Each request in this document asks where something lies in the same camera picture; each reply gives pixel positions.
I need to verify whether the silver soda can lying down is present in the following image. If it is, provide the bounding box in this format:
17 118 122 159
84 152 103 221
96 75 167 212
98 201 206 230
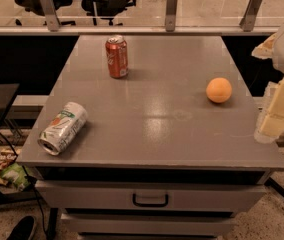
38 102 87 156

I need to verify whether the right metal railing bracket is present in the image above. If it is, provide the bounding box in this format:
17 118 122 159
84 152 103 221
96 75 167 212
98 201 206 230
239 0 263 32

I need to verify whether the metal railing bracket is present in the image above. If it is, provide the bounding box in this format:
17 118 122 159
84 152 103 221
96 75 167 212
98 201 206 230
239 0 263 32
165 0 178 32
39 0 60 31

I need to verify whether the orange fruit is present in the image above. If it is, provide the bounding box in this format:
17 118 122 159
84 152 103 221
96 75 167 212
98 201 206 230
206 78 232 104

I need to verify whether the upright red soda can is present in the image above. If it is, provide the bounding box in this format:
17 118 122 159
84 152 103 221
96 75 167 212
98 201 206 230
105 35 128 78

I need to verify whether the grey drawer cabinet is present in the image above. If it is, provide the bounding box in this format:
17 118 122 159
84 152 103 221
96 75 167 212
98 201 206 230
18 35 284 240

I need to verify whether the black office chair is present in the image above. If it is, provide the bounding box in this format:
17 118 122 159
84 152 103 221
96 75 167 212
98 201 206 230
14 0 138 27

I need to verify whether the black drawer handle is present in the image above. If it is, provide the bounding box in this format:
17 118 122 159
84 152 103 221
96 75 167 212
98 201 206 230
132 194 169 208

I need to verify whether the middle metal railing bracket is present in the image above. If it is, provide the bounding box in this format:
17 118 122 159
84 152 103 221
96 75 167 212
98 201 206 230
165 0 178 32

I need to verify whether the brown snack bag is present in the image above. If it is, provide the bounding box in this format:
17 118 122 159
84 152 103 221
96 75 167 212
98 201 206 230
0 149 20 186

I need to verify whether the green snack bag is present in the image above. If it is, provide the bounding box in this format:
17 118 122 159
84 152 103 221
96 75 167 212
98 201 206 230
0 163 36 191

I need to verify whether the black cable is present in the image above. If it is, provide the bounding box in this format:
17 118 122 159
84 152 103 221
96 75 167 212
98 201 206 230
0 122 50 238

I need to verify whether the left metal railing bracket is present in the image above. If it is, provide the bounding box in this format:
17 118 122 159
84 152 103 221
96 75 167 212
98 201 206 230
39 0 60 31

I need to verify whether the black shoe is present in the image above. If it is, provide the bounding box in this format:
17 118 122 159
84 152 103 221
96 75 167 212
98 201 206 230
6 216 36 240

